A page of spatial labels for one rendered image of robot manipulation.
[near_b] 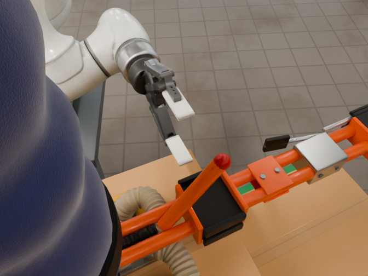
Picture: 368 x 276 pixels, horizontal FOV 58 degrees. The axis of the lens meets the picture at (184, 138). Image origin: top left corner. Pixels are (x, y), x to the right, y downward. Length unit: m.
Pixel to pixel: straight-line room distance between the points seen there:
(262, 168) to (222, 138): 1.42
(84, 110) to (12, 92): 0.97
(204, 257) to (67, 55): 0.50
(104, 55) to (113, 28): 0.06
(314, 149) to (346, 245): 0.61
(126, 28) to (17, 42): 0.61
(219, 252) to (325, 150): 0.26
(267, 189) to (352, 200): 0.74
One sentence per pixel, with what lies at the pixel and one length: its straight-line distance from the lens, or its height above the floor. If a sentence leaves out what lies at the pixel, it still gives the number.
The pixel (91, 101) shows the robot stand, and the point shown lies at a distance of 1.16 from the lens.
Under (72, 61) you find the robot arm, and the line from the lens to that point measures 0.78.
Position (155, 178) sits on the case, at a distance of 0.71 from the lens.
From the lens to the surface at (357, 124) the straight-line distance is 0.68.
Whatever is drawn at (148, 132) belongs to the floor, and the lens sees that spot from 2.00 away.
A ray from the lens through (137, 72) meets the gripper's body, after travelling 0.69.
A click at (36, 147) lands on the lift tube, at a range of 0.22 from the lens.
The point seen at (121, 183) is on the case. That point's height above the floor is 0.95.
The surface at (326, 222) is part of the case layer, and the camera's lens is 1.19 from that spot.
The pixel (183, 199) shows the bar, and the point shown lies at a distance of 0.48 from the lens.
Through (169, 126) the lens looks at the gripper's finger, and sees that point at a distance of 0.70.
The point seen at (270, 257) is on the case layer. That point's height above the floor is 0.54.
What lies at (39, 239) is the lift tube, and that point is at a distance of 0.24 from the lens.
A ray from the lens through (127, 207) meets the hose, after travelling 0.62.
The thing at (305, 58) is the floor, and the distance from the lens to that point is 2.63.
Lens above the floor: 1.55
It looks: 52 degrees down
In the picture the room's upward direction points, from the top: straight up
